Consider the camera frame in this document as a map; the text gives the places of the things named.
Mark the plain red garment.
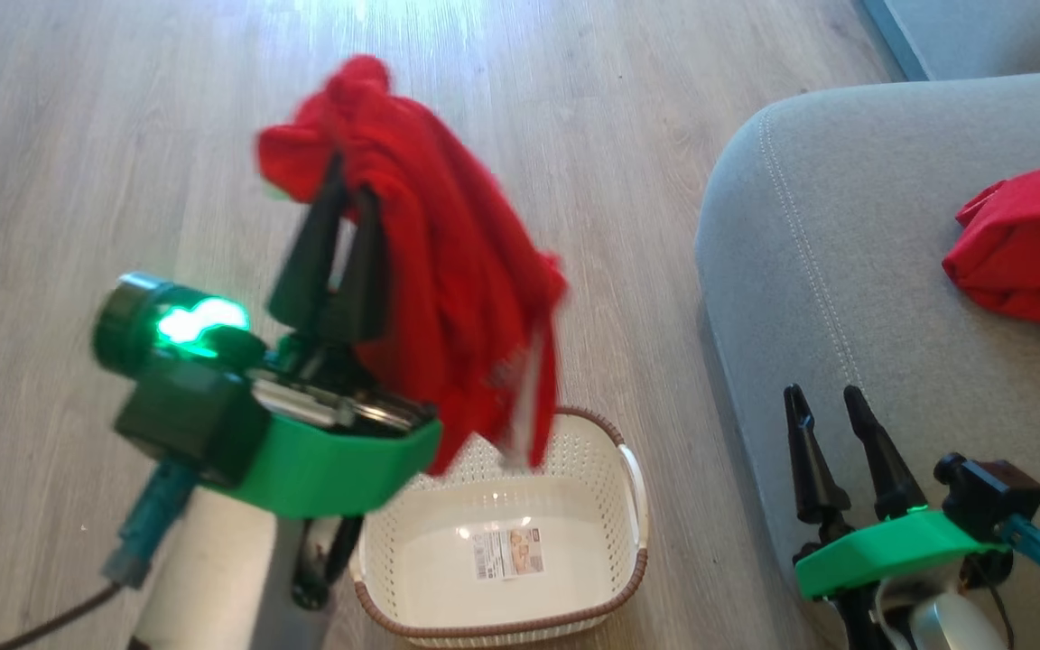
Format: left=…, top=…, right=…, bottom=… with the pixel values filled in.
left=941, top=157, right=1040, bottom=359

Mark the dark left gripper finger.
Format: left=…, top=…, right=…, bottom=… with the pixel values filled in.
left=320, top=188, right=392, bottom=344
left=265, top=152, right=347, bottom=335

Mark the teal plug left camera cable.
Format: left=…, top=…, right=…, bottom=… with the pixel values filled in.
left=0, top=459, right=202, bottom=650

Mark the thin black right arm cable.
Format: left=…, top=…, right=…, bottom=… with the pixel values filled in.
left=965, top=555, right=1019, bottom=650

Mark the cream laundry basket brown rim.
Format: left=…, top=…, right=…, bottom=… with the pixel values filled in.
left=350, top=406, right=650, bottom=649

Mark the red garment with white stripes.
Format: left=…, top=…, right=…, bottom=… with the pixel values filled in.
left=254, top=54, right=571, bottom=477

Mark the paper label sticker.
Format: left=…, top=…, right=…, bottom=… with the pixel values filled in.
left=469, top=525, right=547, bottom=582

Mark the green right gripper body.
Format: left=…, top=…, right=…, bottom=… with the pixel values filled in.
left=793, top=508, right=1010, bottom=650

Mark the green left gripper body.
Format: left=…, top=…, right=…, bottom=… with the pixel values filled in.
left=211, top=332, right=444, bottom=519

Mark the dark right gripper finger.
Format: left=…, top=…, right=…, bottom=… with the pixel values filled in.
left=784, top=384, right=853, bottom=526
left=842, top=385, right=929, bottom=524

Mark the grey upholstered ottoman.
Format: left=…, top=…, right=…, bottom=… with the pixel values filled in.
left=861, top=0, right=1040, bottom=83

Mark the grey fabric sofa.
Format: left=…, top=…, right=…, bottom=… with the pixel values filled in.
left=695, top=70, right=1040, bottom=650

